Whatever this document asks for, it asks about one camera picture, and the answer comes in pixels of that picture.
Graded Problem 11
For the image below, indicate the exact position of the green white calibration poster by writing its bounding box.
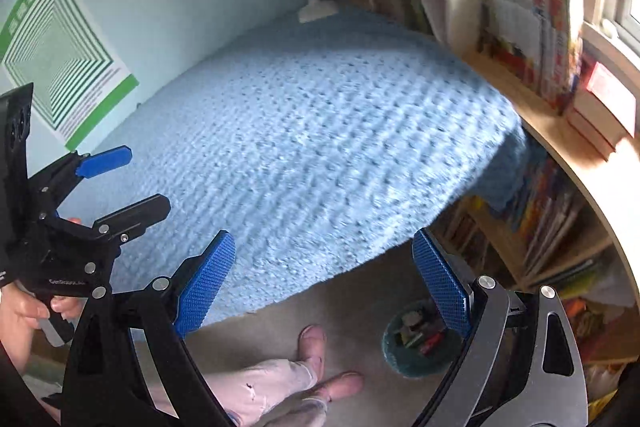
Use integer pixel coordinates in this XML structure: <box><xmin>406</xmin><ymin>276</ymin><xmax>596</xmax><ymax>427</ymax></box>
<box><xmin>1</xmin><ymin>0</ymin><xmax>139</xmax><ymax>150</ymax></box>

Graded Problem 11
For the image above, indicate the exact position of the blue knitted blanket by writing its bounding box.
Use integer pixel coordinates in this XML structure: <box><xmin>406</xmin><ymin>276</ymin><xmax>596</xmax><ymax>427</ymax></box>
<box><xmin>60</xmin><ymin>9</ymin><xmax>529</xmax><ymax>324</ymax></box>

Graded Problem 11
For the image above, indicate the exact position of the stack of thick books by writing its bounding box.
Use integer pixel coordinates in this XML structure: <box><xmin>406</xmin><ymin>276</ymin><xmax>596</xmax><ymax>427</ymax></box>
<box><xmin>564</xmin><ymin>60</ymin><xmax>637</xmax><ymax>160</ymax></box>

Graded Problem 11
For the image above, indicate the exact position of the dark green trash bin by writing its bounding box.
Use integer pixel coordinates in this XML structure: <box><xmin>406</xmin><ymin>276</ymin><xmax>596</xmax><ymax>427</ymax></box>
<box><xmin>381</xmin><ymin>297</ymin><xmax>462</xmax><ymax>379</ymax></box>

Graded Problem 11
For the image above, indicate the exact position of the wooden bookshelf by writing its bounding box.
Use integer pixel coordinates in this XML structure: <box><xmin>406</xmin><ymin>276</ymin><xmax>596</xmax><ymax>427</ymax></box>
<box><xmin>299</xmin><ymin>0</ymin><xmax>640</xmax><ymax>417</ymax></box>

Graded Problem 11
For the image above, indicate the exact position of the pink slipper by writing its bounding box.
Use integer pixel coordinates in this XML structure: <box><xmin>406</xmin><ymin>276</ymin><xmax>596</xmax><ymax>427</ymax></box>
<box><xmin>297</xmin><ymin>324</ymin><xmax>326</xmax><ymax>381</ymax></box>
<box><xmin>314</xmin><ymin>372</ymin><xmax>364</xmax><ymax>403</ymax></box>

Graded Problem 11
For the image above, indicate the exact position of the person's pink trouser leg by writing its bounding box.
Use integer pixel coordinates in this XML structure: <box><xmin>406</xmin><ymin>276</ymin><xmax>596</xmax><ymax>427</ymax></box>
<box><xmin>204</xmin><ymin>355</ymin><xmax>323</xmax><ymax>426</ymax></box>

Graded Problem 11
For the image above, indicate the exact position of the colourful upright book row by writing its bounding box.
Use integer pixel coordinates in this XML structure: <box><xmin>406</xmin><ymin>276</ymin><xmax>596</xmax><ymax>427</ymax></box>
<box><xmin>477</xmin><ymin>0</ymin><xmax>584</xmax><ymax>115</ymax></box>

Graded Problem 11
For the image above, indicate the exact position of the person's left hand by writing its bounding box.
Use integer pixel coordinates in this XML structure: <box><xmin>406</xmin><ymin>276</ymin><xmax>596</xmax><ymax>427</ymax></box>
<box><xmin>1</xmin><ymin>283</ymin><xmax>50</xmax><ymax>373</ymax></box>

